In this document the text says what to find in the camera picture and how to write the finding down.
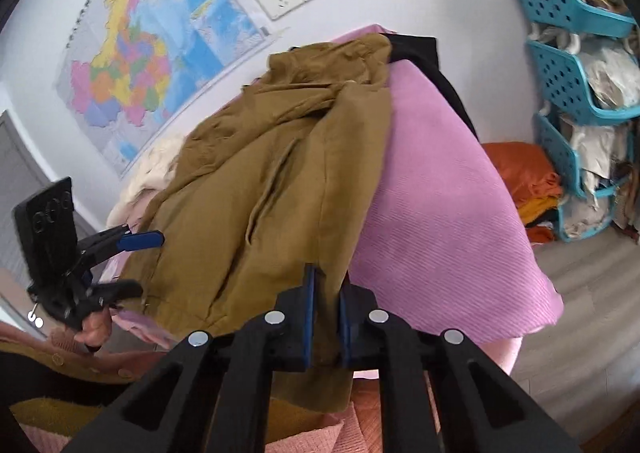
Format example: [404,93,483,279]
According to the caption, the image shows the mustard brown jacket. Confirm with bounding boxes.
[122,33,392,413]

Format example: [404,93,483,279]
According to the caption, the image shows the person's left hand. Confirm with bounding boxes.
[74,308,112,348]

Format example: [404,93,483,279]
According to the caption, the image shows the cream coloured garment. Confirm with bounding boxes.
[106,135,186,229]

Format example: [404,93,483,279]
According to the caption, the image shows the pink bed blanket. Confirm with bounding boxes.
[106,23,565,379]

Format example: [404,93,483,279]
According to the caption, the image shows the orange cloth pile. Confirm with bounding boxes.
[483,141,564,245]

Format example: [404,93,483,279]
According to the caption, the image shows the black garment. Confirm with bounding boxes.
[384,33,477,138]

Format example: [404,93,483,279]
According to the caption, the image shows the blue plastic basket rack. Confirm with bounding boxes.
[518,0,639,242]

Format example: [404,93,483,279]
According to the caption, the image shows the colourful wall map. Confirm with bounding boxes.
[56,0,270,175]

